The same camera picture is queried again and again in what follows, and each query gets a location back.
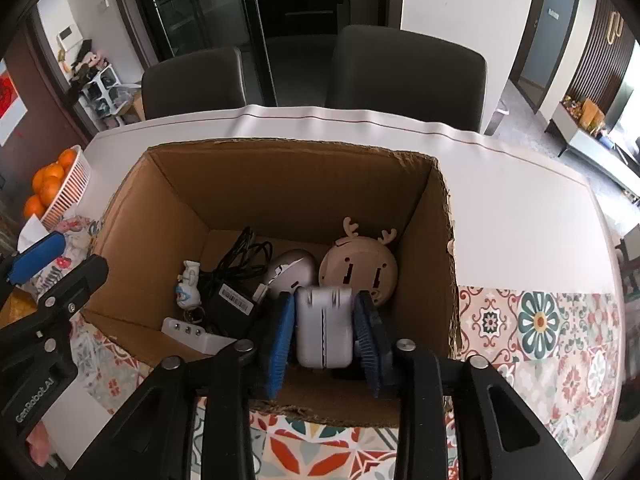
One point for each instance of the dark wooden chair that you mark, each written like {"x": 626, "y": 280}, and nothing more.
{"x": 630, "y": 260}

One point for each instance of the person's left hand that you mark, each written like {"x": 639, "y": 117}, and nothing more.
{"x": 42, "y": 445}

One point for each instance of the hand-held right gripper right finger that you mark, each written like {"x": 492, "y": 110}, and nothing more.
{"x": 370, "y": 347}

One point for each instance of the pile of plush toys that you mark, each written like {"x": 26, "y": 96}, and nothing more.
{"x": 87, "y": 60}

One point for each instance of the yellow box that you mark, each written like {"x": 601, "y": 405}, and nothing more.
{"x": 592, "y": 115}

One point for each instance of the white tv cabinet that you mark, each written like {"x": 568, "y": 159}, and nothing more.
{"x": 590, "y": 145}

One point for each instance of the white wall intercom panel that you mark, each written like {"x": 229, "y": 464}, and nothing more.
{"x": 67, "y": 37}

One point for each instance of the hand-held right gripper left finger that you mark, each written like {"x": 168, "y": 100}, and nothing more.
{"x": 280, "y": 347}

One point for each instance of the beige deer-shaped round device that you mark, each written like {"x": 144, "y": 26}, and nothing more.
{"x": 357, "y": 265}

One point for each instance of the white tablecloth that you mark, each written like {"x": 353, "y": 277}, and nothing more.
{"x": 500, "y": 210}

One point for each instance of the black glass cabinet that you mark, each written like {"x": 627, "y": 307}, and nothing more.
{"x": 200, "y": 15}

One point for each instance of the dark framed grey door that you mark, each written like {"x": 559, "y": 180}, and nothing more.
{"x": 550, "y": 30}

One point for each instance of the floral tissue pack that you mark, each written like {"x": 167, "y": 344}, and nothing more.
{"x": 77, "y": 247}

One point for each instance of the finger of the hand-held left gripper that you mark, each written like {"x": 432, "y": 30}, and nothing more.
{"x": 65, "y": 300}
{"x": 37, "y": 256}

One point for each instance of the orange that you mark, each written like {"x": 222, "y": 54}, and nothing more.
{"x": 66, "y": 157}
{"x": 47, "y": 172}
{"x": 50, "y": 191}
{"x": 33, "y": 206}

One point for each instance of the colourful patterned table mat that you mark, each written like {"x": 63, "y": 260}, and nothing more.
{"x": 540, "y": 330}

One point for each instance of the dark grey chair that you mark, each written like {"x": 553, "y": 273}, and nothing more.
{"x": 405, "y": 70}
{"x": 192, "y": 85}

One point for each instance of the red wall poster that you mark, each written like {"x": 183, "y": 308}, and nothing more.
{"x": 10, "y": 100}

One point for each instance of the white battery charger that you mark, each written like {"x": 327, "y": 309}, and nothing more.
{"x": 200, "y": 340}

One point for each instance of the white storage rack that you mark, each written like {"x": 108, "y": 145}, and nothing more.
{"x": 102, "y": 97}

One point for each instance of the brown cardboard box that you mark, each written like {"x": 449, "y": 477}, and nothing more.
{"x": 300, "y": 195}

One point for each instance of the gold wall ornament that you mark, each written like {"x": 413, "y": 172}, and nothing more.
{"x": 615, "y": 27}

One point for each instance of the white plastic basket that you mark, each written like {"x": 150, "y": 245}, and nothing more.
{"x": 70, "y": 195}

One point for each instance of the beige computer mouse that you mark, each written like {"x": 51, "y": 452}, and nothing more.
{"x": 292, "y": 267}

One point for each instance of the white plug adapter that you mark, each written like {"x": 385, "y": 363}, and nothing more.
{"x": 320, "y": 330}

